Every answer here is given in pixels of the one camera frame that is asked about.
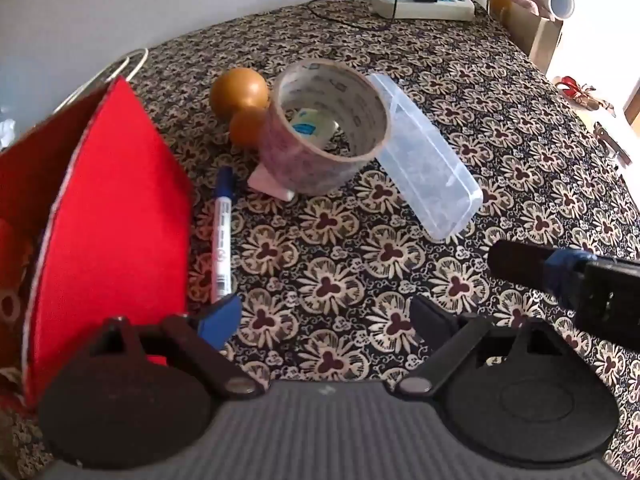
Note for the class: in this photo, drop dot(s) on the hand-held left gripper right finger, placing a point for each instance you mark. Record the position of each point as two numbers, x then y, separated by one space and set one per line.
432 322

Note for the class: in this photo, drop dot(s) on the white power strip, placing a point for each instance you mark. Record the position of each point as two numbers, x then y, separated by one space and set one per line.
450 5

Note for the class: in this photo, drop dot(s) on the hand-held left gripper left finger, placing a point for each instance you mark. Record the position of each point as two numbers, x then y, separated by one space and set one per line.
220 317

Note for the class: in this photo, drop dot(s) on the blue marker pen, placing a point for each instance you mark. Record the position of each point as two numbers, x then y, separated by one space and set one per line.
221 240

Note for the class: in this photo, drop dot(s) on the large clear tape roll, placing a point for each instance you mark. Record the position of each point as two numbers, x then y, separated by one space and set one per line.
300 165

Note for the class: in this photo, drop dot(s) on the brown cardboard box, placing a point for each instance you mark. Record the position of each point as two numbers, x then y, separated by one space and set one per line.
540 40

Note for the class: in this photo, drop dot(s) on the white tube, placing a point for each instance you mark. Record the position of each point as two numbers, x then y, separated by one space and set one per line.
562 2

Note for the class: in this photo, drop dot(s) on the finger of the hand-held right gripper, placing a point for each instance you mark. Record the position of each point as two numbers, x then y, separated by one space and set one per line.
562 270

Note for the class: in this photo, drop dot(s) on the red cardboard box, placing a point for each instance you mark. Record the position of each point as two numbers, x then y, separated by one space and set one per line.
115 210

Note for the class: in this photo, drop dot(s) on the red sandal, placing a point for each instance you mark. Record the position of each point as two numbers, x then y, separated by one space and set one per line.
575 91

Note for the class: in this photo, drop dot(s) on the blue capped white bottle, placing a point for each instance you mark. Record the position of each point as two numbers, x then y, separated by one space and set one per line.
310 125

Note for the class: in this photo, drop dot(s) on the orange wooden gourd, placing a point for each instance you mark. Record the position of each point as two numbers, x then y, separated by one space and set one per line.
235 90

